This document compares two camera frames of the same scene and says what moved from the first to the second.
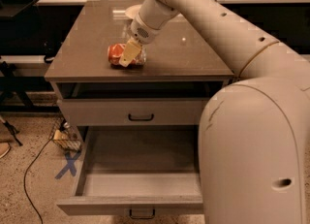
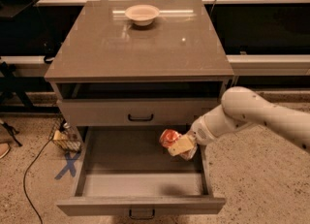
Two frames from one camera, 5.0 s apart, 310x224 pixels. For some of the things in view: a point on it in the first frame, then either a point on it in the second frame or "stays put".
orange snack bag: (115, 52) -> (169, 137)
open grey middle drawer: (147, 170) stays put
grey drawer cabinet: (141, 155) stays put
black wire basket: (65, 137) stays put
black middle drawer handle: (141, 217) stays put
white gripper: (144, 33) -> (201, 133)
